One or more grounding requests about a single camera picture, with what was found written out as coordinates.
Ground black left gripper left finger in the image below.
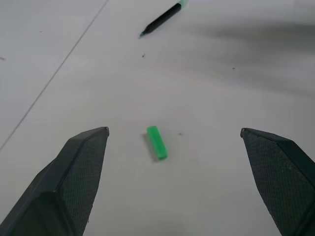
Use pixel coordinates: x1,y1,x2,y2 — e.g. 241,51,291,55
0,126,110,236

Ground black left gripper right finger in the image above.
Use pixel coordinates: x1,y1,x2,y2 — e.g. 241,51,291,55
240,127,315,236

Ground green pen cap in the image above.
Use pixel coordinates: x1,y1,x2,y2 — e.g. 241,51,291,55
146,125,168,161

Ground black pen with green end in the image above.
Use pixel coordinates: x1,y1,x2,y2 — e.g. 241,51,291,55
139,0,189,38

